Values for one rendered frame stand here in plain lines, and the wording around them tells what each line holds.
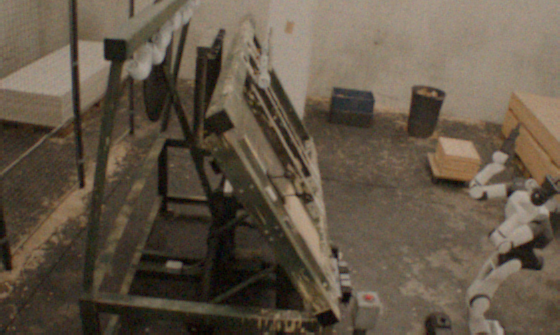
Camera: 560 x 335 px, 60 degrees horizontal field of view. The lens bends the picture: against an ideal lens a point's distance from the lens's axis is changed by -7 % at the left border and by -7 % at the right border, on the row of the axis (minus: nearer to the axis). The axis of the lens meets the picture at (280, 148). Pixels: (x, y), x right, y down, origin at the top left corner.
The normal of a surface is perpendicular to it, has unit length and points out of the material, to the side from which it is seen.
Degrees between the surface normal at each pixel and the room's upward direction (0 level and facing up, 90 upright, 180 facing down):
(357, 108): 90
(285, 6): 90
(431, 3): 90
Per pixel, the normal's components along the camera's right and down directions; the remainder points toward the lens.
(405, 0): -0.11, 0.41
